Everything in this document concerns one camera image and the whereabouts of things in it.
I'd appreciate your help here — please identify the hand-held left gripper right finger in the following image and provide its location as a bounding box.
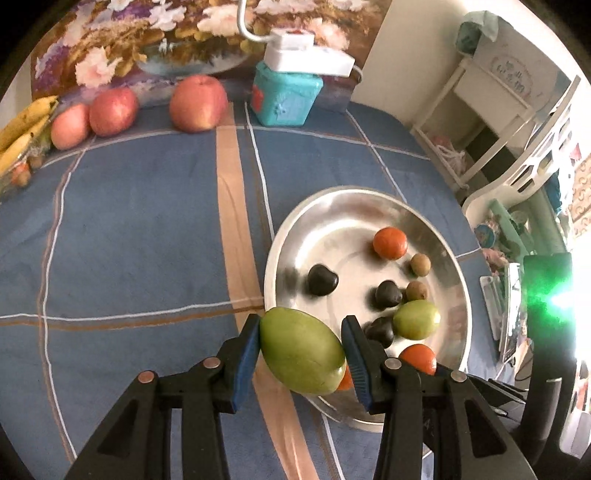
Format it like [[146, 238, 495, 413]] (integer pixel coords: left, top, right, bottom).
[[341, 315, 536, 480]]

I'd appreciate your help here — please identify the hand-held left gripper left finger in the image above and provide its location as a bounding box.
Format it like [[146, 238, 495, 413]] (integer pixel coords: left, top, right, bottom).
[[65, 314, 262, 480]]

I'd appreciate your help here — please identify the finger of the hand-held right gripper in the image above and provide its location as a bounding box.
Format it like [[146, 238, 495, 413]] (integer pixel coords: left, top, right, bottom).
[[482, 377, 528, 418]]

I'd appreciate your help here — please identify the dark purple fruit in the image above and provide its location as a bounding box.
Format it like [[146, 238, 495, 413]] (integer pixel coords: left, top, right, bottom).
[[374, 280, 403, 310], [364, 316, 396, 349], [307, 264, 339, 297]]

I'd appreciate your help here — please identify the large green mango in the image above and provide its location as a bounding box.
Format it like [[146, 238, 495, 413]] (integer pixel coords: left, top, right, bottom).
[[259, 307, 348, 396]]

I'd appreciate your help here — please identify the small green fruit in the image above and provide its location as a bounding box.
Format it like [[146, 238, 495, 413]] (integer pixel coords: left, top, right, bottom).
[[392, 300, 441, 340]]

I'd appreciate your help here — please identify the round steel plate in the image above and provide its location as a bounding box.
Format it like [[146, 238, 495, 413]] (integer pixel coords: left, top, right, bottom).
[[264, 185, 474, 433]]

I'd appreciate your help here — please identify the stack of booklets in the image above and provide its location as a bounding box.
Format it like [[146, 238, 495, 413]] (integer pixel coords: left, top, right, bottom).
[[479, 261, 529, 365]]

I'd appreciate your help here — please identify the red apple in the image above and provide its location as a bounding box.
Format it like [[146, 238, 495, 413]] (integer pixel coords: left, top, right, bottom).
[[89, 88, 140, 138], [51, 103, 91, 151], [169, 75, 229, 134]]

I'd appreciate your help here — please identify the teal plastic box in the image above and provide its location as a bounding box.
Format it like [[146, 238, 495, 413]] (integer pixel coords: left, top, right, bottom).
[[252, 61, 324, 127]]

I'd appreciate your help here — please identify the white shelf unit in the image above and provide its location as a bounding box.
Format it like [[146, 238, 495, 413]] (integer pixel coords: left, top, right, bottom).
[[410, 44, 580, 192]]

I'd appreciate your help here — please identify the clear glass bowl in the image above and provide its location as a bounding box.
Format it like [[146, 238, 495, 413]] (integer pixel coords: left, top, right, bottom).
[[0, 134, 52, 201]]

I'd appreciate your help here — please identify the white electric appliance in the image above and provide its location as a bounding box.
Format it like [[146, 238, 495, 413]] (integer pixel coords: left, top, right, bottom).
[[263, 28, 356, 78]]

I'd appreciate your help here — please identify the bunch of yellow bananas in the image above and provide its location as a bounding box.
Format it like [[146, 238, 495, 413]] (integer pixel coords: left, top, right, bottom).
[[0, 95, 60, 175]]

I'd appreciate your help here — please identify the flower painting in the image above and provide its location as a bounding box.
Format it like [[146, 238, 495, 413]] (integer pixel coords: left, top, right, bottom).
[[30, 0, 393, 112]]

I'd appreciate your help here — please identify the teal cloth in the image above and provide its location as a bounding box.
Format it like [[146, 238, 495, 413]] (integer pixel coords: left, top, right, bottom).
[[457, 10, 500, 57]]

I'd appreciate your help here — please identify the white chair frame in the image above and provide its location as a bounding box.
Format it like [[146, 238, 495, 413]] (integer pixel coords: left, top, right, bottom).
[[462, 76, 583, 259]]

